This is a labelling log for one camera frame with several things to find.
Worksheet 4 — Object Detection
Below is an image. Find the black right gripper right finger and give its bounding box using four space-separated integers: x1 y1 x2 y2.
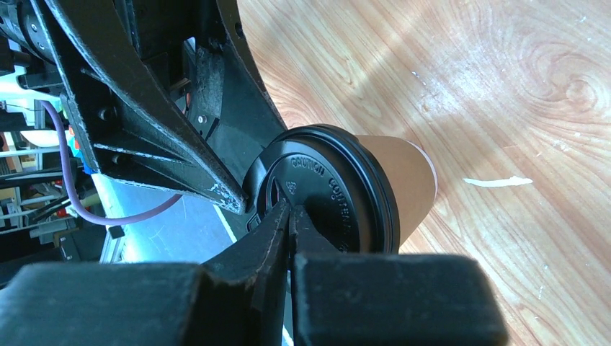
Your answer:
288 206 509 345

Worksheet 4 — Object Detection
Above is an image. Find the white paper scrap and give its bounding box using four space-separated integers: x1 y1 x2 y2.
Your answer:
463 176 533 188

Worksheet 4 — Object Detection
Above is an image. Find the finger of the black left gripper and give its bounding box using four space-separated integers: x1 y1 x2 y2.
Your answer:
192 1 286 239

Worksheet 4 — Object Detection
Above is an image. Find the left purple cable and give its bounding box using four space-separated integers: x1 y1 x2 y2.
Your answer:
39 99 184 227

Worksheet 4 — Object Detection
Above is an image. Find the brown paper cup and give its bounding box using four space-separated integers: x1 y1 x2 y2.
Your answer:
357 135 438 246

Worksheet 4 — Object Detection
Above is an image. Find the black plastic cup lid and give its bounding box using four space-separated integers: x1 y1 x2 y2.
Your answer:
243 124 401 253

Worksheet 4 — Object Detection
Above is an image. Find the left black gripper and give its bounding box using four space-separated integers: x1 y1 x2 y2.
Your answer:
1 1 248 214

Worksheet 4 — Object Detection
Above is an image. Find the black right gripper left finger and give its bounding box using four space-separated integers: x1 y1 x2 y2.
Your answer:
1 201 290 345

